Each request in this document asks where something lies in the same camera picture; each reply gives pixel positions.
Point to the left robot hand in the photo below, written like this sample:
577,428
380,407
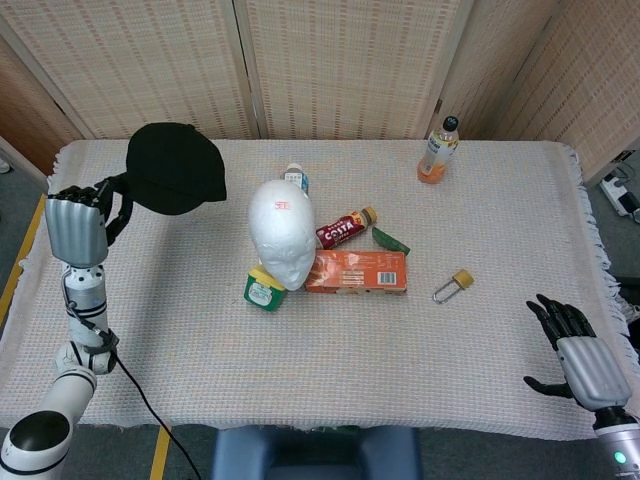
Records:
75,230

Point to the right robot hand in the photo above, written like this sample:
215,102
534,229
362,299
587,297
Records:
590,365

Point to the black baseball cap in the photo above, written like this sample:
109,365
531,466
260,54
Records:
170,170

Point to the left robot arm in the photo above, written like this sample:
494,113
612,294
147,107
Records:
82,300

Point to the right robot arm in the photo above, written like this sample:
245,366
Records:
620,440

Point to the white foam mannequin head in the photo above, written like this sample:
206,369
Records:
282,225

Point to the brass padlock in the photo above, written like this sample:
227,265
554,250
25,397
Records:
462,278

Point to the white power strip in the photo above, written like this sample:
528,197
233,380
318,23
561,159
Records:
622,192

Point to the green tub with yellow lid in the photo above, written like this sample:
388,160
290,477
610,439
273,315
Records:
262,292

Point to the white capped plastic bottle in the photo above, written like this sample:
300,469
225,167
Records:
296,176

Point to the green foil packet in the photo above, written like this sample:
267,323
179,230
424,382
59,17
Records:
391,241

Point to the orange biscuit box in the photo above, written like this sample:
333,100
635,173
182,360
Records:
355,272

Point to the orange juice bottle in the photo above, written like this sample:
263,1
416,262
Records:
436,155

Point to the red Costa coffee bottle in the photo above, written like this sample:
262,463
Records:
340,232

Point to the white woven tablecloth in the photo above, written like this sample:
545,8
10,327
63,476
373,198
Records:
320,360

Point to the blue padded seat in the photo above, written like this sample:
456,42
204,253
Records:
315,455

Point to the beige woven folding screen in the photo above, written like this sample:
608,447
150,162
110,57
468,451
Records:
350,65

